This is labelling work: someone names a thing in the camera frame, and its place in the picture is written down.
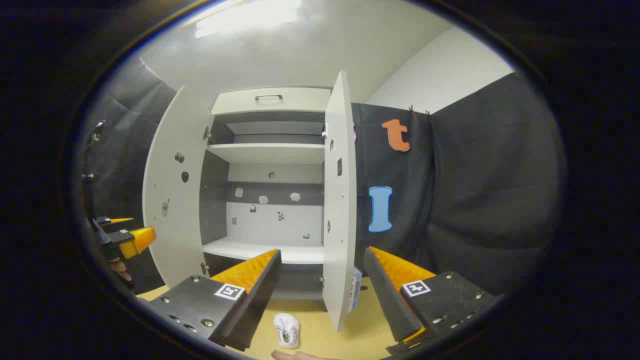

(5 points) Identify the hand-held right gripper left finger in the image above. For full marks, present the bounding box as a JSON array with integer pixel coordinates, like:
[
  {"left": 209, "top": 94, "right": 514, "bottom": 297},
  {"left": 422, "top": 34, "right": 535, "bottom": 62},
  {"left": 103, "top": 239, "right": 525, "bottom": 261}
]
[{"left": 148, "top": 248, "right": 282, "bottom": 352}]

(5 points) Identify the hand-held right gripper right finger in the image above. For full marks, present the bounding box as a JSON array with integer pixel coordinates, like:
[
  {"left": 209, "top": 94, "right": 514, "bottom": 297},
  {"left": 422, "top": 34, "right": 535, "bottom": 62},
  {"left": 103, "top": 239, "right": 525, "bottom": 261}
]
[{"left": 363, "top": 246, "right": 497, "bottom": 356}]

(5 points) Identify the white cabinet door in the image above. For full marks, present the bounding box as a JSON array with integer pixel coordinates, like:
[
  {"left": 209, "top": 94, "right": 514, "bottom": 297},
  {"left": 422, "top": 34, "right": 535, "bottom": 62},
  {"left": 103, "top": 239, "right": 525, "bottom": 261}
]
[
  {"left": 321, "top": 70, "right": 358, "bottom": 332},
  {"left": 142, "top": 85, "right": 216, "bottom": 289}
]

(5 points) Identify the white shoe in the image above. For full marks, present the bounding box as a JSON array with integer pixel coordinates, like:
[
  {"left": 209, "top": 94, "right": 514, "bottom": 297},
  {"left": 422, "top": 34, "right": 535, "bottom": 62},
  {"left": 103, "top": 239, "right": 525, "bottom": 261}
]
[{"left": 273, "top": 312, "right": 301, "bottom": 349}]

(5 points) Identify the white shoe cabinet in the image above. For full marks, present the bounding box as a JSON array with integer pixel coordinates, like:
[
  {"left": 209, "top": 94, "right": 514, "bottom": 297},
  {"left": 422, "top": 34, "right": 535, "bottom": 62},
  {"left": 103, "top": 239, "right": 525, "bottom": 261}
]
[{"left": 200, "top": 86, "right": 333, "bottom": 301}]

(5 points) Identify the white cabinet drawer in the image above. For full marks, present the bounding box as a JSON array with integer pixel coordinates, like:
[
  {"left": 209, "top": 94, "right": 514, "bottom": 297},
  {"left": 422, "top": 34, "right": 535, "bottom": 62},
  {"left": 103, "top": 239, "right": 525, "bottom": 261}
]
[{"left": 211, "top": 87, "right": 332, "bottom": 116}]

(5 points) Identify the dark blue and white box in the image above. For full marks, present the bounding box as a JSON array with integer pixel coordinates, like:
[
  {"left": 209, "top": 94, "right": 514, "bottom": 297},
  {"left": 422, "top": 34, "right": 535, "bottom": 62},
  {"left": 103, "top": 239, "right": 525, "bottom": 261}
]
[{"left": 350, "top": 266, "right": 363, "bottom": 312}]

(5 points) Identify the dark stand pole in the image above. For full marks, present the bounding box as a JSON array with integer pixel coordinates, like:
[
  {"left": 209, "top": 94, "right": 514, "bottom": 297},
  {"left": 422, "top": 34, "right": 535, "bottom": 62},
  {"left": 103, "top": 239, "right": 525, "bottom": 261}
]
[{"left": 81, "top": 119, "right": 107, "bottom": 183}]

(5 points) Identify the black backdrop cloth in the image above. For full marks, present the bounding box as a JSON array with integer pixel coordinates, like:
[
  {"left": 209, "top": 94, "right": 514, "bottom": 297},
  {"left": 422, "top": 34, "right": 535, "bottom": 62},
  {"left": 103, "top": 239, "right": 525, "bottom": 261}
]
[{"left": 80, "top": 55, "right": 568, "bottom": 301}]

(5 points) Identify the ceiling light panel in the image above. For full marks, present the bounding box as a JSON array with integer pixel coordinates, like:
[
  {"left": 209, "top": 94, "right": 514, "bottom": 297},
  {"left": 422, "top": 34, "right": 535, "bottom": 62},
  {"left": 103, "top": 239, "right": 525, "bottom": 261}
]
[{"left": 194, "top": 0, "right": 304, "bottom": 39}]

